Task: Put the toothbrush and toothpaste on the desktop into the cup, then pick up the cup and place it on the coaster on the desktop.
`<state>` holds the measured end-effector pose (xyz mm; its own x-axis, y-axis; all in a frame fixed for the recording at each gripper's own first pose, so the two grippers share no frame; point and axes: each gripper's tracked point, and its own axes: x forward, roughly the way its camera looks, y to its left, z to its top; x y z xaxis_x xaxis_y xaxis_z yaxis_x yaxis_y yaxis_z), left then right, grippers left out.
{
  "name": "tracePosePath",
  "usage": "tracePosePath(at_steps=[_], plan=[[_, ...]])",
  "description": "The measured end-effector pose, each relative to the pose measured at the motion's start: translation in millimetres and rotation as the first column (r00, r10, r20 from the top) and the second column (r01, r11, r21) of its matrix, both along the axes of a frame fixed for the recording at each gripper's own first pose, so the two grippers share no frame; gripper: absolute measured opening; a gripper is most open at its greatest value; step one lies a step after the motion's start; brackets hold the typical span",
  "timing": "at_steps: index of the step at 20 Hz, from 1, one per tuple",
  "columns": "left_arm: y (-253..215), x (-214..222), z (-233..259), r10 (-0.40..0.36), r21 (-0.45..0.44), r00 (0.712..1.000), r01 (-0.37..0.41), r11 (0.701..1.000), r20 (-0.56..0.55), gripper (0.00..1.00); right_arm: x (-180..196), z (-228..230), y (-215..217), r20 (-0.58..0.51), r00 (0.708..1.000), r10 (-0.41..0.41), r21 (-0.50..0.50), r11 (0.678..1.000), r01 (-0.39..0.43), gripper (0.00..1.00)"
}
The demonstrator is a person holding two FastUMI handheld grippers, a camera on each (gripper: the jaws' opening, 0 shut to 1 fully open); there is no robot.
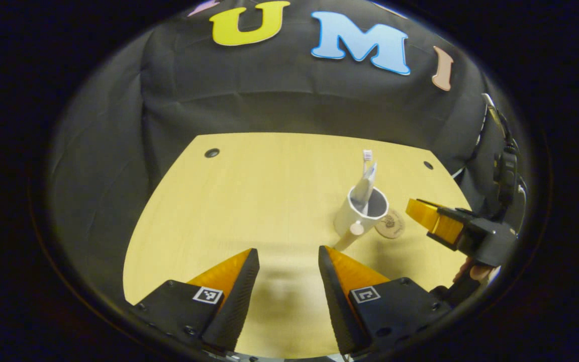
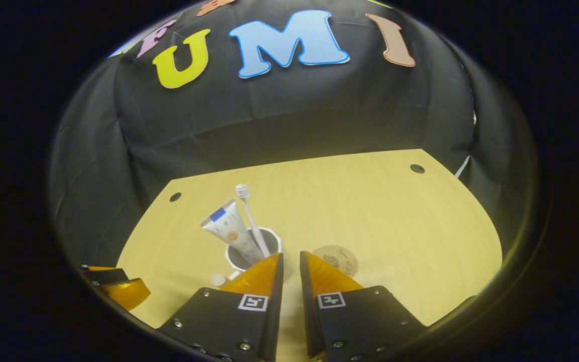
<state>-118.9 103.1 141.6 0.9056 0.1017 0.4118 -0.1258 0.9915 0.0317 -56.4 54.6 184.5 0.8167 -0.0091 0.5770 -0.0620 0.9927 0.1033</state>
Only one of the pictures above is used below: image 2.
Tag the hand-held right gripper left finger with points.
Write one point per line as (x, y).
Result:
(272, 311)

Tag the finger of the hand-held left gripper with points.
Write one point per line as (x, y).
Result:
(106, 276)
(128, 294)

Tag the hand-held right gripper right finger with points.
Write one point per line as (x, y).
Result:
(309, 311)

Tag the round cork coaster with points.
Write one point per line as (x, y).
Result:
(337, 257)

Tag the white toothpaste tube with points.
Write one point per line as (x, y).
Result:
(229, 229)

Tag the pale pink toothbrush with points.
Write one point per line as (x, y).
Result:
(250, 216)

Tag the light wooden desktop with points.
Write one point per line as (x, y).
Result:
(395, 226)

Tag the black backdrop cloth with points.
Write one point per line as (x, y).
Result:
(319, 100)

